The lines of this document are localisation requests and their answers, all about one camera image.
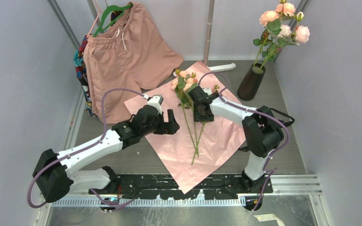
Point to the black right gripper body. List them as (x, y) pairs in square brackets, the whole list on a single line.
[(200, 104)]

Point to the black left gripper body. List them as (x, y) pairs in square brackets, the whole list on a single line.
[(164, 125)]

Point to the pink wrapping paper sheet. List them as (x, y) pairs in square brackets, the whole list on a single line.
[(219, 141)]

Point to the orange pink rose stem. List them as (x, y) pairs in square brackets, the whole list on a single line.
[(276, 34)]

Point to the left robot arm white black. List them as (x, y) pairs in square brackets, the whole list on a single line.
[(57, 174)]

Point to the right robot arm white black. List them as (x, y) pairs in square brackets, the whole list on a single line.
[(262, 130)]

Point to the black cylindrical vase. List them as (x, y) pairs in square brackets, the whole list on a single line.
[(251, 82)]

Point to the peach rose stem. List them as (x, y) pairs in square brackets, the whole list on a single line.
[(182, 85)]

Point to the pink shorts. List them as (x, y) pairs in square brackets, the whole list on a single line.
[(131, 56)]

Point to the white clothes rack stand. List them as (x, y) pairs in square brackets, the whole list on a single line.
[(218, 68)]

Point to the colourful patterned garment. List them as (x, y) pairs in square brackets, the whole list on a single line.
[(81, 75)]

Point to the green clothes hanger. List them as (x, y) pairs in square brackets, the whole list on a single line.
[(107, 13)]

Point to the pink artificial rose stem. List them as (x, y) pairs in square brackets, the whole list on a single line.
[(302, 33)]

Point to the pink clothes hanger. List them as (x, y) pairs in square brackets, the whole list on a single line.
[(95, 11)]

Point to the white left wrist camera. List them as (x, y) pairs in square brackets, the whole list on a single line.
[(156, 101)]

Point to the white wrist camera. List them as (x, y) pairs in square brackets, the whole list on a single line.
[(156, 101), (208, 91)]

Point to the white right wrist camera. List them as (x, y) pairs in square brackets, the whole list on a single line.
[(208, 91)]

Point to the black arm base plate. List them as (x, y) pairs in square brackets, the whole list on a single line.
[(165, 187)]

